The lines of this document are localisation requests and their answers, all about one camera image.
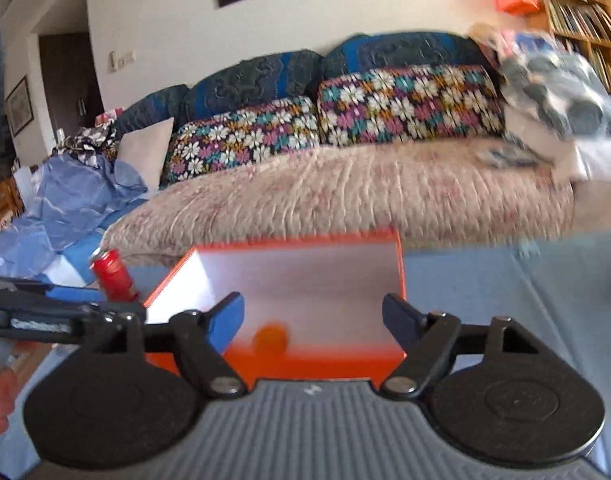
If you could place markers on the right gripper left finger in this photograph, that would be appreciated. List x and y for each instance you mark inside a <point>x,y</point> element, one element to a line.
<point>200,339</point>

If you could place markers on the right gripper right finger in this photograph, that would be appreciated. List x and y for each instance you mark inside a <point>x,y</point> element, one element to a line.
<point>427,341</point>

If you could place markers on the small tangerine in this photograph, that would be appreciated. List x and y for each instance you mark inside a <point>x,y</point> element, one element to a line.
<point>271,340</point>

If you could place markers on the red soda can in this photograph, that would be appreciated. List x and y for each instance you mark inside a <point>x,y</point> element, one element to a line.
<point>113,276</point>

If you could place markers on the orange cardboard box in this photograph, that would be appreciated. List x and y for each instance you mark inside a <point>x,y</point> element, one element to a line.
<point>327,290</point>

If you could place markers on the blue striped sheet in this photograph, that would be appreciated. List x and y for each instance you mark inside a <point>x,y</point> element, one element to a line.
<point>73,206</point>

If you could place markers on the pink quilted sofa cover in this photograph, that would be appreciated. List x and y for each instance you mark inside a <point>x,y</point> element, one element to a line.
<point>434,194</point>

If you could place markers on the floral cushion left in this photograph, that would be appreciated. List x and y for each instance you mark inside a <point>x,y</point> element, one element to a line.
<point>241,138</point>

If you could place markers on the floral cushion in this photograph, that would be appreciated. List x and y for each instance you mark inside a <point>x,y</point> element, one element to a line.
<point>410,104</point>
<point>241,138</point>

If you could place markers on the white pillow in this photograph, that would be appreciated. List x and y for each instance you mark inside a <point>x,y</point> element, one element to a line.
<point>145,150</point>

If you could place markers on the small framed picture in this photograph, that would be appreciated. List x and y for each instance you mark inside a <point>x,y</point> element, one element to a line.
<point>19,108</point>

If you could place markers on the floral cushion right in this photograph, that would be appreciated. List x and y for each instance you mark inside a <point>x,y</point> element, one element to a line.
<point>410,104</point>

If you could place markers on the grey dotted white blanket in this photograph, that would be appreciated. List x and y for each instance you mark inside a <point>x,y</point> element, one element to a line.
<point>555,106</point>

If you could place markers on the dark blue sofa backrest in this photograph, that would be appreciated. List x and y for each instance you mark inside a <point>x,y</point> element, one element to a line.
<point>276,76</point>

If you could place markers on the wall light switch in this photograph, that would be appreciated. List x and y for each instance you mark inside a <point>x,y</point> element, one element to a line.
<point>118,61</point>

